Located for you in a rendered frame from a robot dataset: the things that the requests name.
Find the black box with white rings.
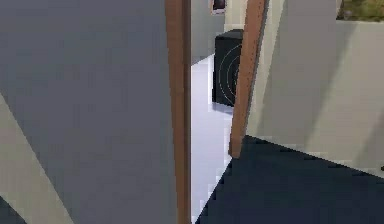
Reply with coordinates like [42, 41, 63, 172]
[211, 28, 244, 108]

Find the green framed picture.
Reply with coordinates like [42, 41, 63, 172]
[335, 0, 384, 23]

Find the brown wooden door frame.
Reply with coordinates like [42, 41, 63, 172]
[164, 0, 270, 224]

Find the framed picture on wall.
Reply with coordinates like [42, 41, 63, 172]
[210, 0, 227, 16]

